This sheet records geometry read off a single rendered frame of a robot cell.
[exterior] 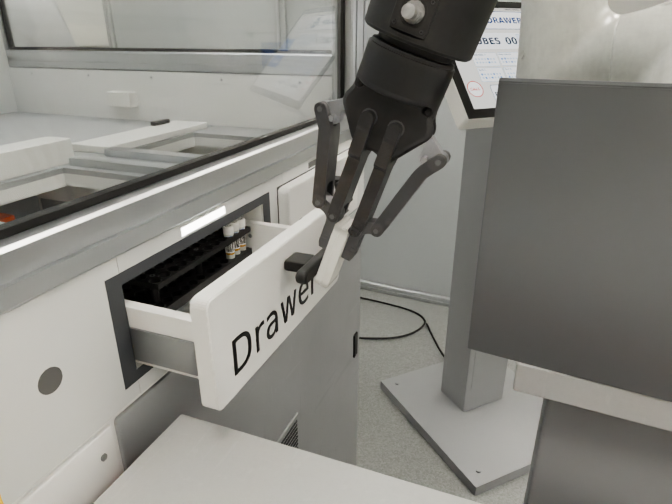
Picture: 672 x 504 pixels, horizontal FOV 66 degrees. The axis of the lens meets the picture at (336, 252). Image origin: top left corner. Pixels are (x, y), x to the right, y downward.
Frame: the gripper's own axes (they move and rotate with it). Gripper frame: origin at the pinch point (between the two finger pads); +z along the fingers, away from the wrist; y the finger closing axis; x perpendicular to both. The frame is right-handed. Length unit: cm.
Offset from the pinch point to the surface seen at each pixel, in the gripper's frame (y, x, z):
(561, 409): 31.5, 15.4, 14.2
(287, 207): -12.4, 16.9, 6.7
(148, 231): -15.3, -9.0, 2.1
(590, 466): 38.4, 15.1, 19.6
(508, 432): 50, 86, 76
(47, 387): -12.6, -22.0, 10.0
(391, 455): 22, 68, 90
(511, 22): -1, 97, -24
